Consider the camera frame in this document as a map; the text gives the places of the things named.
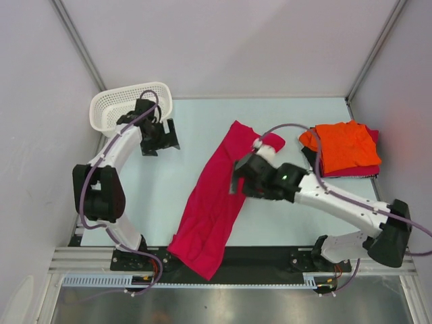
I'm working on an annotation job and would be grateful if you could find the aluminium right corner post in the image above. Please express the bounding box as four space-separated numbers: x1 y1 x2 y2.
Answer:
345 0 410 105

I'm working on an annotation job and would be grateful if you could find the orange t shirt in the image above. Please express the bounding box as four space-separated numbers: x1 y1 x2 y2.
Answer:
298 120 383 173

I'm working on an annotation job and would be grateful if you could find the aluminium corner post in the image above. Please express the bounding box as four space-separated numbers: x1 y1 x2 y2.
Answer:
49 0 107 92
345 0 410 105

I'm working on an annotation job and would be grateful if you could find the aluminium front frame rail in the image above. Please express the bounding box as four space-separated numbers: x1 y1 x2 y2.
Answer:
48 246 417 276

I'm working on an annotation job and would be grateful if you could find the magenta folded t shirt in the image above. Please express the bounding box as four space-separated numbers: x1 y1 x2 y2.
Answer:
305 124 381 179

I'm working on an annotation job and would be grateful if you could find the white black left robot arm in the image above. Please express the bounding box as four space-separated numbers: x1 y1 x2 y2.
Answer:
72 98 180 270

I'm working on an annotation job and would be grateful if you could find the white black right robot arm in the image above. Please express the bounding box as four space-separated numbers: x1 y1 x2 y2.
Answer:
230 153 412 271

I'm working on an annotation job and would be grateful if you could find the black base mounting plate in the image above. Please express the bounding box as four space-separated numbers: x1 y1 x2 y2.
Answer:
110 245 352 286

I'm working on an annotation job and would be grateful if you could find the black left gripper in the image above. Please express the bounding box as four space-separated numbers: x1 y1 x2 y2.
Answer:
141 119 180 157

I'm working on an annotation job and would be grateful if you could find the black t shirt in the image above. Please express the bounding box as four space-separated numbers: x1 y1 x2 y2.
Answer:
301 146 324 178

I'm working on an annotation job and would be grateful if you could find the white perforated plastic basket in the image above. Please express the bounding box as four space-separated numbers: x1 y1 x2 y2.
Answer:
89 82 173 138

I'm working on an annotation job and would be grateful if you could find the aluminium left corner post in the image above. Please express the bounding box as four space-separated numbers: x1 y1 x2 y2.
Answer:
49 0 107 92

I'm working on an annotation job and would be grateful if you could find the white slotted cable duct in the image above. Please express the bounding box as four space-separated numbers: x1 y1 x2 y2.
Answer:
63 274 317 290

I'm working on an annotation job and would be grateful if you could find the magenta t shirt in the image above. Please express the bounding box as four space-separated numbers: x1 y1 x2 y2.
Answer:
167 120 286 281
305 124 381 179

